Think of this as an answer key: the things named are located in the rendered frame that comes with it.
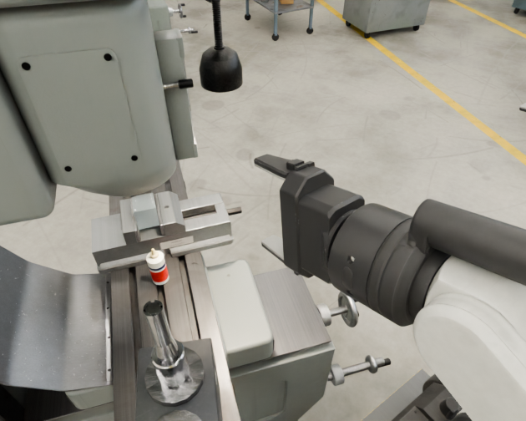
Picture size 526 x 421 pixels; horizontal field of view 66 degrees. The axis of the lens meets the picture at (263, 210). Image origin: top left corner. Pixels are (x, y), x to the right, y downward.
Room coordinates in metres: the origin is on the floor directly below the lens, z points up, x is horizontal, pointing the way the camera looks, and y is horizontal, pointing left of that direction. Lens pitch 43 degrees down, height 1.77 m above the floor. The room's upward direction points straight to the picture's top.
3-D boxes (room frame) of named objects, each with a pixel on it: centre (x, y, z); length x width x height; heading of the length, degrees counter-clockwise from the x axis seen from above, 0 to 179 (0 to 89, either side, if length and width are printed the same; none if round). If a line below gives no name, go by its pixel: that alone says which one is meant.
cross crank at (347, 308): (0.72, -0.23, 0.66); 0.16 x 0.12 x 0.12; 106
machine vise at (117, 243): (0.75, 0.27, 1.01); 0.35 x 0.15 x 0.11; 108
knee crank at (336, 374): (0.59, -0.30, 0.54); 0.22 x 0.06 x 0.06; 106
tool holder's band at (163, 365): (0.28, 0.14, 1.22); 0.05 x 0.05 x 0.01
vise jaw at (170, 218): (0.76, 0.24, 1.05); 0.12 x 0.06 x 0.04; 18
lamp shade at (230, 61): (0.66, 0.07, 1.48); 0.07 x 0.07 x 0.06
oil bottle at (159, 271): (0.61, 0.25, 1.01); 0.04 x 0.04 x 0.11
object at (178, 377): (0.28, 0.14, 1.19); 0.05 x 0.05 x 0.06
